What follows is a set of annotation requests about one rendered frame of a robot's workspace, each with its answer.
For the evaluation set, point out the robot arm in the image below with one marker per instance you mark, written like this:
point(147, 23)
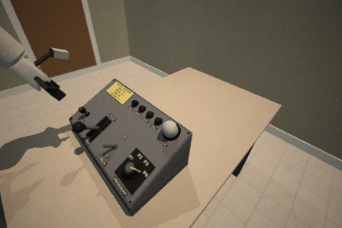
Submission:
point(11, 50)

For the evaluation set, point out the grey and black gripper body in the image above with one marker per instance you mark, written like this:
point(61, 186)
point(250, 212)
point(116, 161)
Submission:
point(25, 69)

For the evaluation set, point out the grey control console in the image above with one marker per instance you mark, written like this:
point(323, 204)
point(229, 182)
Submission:
point(149, 148)

